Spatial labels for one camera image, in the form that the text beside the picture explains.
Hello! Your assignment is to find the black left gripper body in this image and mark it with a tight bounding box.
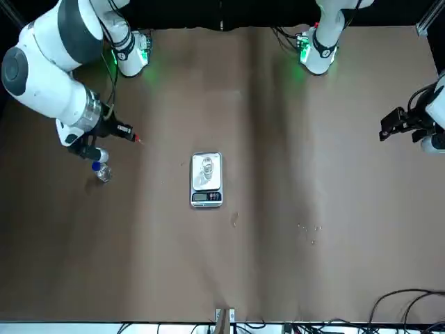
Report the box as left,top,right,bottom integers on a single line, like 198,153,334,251
404,109,436,133

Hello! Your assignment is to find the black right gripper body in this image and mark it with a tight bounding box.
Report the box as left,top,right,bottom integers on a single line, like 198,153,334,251
92,110,122,140

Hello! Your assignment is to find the clear dropper bottle blue collar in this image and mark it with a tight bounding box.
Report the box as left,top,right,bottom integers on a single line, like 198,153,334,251
90,161,113,183

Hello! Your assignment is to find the silver electronic balance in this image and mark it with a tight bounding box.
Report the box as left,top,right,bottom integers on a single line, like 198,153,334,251
190,151,224,209

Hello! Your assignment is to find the green lit circuit board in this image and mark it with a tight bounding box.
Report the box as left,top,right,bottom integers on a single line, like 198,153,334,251
138,31,153,65
294,31,311,64

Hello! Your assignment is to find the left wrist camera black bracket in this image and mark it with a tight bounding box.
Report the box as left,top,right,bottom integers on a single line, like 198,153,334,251
412,129,445,155

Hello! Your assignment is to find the wrist camera black bracket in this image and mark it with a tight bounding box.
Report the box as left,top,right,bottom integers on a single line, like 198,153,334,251
412,129,445,155
67,138,110,163

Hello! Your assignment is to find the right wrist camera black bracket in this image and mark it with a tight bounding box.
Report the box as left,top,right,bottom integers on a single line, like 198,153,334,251
67,138,110,163

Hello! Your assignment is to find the black left base cable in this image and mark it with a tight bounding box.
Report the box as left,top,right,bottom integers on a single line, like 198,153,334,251
273,26,302,51

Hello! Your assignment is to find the long black looped cable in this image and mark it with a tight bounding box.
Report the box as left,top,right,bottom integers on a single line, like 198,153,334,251
367,287,445,324
403,294,445,326

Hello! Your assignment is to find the aluminium camera mount post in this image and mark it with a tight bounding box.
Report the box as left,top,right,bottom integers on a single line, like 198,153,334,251
213,306,236,334

